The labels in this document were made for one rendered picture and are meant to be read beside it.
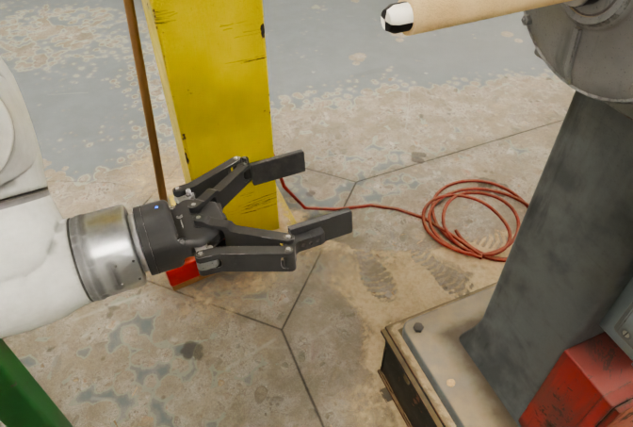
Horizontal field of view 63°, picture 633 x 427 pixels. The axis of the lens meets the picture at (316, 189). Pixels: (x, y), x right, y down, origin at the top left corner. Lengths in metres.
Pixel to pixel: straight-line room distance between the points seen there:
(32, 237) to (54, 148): 2.03
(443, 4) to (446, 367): 1.01
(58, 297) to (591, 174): 0.72
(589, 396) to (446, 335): 0.42
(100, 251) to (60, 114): 2.25
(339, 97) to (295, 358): 1.41
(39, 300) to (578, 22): 0.58
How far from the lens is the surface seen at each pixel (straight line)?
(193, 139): 1.54
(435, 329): 1.37
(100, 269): 0.54
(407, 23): 0.45
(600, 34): 0.60
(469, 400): 1.31
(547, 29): 0.65
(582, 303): 0.98
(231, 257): 0.52
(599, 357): 1.06
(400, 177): 2.16
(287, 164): 0.65
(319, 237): 0.53
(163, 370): 1.68
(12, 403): 0.96
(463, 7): 0.47
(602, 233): 0.89
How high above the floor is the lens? 1.44
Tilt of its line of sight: 44 degrees down
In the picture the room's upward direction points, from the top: straight up
